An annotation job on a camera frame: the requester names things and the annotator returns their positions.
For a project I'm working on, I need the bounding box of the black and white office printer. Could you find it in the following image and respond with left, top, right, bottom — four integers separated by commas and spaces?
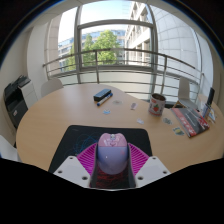
3, 75, 38, 130

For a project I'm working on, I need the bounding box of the lilac and pink computer mouse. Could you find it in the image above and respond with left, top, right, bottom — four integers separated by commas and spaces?
96, 132, 129, 176

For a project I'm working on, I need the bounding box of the red and black magazine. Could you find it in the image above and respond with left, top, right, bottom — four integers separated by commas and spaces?
171, 107, 211, 139

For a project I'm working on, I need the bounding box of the black whiteboard eraser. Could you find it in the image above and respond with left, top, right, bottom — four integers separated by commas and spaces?
93, 88, 112, 102

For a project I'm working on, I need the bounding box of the blue marker pen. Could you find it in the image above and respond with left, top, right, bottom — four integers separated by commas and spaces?
96, 92, 114, 107

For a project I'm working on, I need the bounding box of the black upright cylinder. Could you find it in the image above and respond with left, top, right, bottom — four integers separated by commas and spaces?
206, 87, 216, 107

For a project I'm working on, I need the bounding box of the white mug with red print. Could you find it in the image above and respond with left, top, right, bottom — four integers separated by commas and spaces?
148, 93, 167, 117

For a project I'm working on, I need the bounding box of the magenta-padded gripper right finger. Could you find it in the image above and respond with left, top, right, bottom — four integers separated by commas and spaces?
127, 143, 172, 189

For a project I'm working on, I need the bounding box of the yellow and blue sticker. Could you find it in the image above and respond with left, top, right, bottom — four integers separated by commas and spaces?
172, 126, 185, 137

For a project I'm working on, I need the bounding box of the grey metal balcony railing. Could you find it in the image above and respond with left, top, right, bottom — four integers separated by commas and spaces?
42, 48, 205, 101

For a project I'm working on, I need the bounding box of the black mouse pad, red-blue print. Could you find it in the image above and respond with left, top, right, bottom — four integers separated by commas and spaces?
48, 124, 153, 189

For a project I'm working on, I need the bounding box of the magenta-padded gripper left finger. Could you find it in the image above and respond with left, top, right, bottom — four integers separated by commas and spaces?
53, 143, 100, 189

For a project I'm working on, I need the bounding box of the white and blue booklet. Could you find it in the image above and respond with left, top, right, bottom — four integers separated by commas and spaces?
208, 108, 217, 123

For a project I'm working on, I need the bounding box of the white mug with blue print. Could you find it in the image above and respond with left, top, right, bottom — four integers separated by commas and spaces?
201, 103, 212, 120

